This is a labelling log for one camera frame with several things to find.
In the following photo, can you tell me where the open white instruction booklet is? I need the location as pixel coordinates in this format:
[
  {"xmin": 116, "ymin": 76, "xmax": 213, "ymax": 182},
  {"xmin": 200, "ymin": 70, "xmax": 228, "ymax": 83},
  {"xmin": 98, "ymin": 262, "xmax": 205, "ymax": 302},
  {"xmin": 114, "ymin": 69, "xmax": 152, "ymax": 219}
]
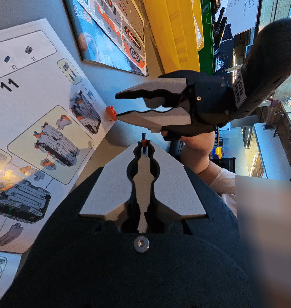
[{"xmin": 0, "ymin": 18, "xmax": 117, "ymax": 301}]

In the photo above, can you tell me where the yellow plastic bin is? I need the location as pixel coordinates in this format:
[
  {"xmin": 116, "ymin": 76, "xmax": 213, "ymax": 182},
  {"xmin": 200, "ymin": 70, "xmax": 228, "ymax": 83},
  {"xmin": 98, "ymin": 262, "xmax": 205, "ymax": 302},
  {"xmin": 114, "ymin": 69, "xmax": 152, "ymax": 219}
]
[{"xmin": 143, "ymin": 0, "xmax": 205, "ymax": 74}]

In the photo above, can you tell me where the green plastic bin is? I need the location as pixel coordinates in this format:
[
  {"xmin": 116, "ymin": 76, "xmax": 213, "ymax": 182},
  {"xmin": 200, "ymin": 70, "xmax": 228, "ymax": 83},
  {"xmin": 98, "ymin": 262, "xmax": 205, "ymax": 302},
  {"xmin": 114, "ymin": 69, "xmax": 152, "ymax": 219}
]
[{"xmin": 198, "ymin": 0, "xmax": 214, "ymax": 75}]

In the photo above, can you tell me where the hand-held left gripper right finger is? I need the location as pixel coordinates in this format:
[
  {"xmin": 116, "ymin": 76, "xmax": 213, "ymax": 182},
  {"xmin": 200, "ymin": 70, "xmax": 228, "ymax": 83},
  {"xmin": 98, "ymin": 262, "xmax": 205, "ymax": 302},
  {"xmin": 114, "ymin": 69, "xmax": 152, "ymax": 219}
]
[{"xmin": 145, "ymin": 140, "xmax": 207, "ymax": 233}]

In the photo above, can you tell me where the whiteboard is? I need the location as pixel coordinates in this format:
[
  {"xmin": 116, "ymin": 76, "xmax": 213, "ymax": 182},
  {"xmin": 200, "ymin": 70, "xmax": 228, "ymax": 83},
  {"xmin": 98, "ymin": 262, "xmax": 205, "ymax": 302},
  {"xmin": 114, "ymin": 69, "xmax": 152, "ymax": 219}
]
[{"xmin": 220, "ymin": 0, "xmax": 259, "ymax": 36}]

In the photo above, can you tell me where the blue cover booklet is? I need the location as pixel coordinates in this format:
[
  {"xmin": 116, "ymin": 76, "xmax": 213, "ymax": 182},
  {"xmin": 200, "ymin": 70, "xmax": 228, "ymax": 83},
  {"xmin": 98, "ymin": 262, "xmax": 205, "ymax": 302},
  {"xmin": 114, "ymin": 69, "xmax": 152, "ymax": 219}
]
[{"xmin": 62, "ymin": 0, "xmax": 149, "ymax": 77}]

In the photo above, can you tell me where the person's right forearm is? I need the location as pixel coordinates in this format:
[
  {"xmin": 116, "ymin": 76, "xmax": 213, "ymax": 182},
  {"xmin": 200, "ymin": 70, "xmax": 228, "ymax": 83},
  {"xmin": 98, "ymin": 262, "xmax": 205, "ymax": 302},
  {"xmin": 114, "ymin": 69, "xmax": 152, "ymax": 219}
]
[{"xmin": 179, "ymin": 131, "xmax": 232, "ymax": 187}]

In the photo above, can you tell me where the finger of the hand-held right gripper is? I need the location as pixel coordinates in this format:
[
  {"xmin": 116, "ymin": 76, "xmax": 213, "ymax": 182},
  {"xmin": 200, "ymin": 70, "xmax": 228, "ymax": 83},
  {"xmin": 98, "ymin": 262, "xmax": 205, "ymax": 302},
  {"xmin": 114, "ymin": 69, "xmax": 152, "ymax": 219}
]
[
  {"xmin": 115, "ymin": 107, "xmax": 192, "ymax": 133},
  {"xmin": 115, "ymin": 77, "xmax": 188, "ymax": 109}
]

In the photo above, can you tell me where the orange grey sticker sheet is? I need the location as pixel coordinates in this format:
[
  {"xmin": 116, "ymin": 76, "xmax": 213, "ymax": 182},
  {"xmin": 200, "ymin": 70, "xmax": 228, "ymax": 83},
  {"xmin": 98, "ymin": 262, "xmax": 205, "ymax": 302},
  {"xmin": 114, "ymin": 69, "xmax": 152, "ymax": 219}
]
[{"xmin": 77, "ymin": 0, "xmax": 147, "ymax": 70}]

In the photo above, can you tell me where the orange toy connector piece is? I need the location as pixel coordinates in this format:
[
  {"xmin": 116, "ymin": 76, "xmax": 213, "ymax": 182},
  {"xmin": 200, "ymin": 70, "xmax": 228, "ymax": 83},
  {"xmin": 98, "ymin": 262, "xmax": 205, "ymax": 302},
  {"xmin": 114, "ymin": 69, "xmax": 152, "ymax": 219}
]
[{"xmin": 106, "ymin": 105, "xmax": 118, "ymax": 121}]

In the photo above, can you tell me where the grey desk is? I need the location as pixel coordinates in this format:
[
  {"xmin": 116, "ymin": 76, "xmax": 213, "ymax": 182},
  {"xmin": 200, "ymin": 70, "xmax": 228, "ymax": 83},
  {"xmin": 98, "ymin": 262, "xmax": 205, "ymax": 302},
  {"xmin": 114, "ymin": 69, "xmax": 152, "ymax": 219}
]
[{"xmin": 0, "ymin": 0, "xmax": 182, "ymax": 255}]

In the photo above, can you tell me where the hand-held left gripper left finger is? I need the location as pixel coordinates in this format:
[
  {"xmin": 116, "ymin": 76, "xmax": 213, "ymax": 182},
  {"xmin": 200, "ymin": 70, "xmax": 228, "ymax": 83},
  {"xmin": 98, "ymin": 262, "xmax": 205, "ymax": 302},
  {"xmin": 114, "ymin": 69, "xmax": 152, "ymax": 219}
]
[{"xmin": 79, "ymin": 142, "xmax": 140, "ymax": 232}]

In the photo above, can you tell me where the person's pale shirt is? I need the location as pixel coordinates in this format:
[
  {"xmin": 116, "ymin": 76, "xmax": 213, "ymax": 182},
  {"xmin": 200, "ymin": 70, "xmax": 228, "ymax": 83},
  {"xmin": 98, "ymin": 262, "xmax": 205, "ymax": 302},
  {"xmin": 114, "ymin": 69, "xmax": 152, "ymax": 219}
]
[{"xmin": 209, "ymin": 168, "xmax": 238, "ymax": 218}]

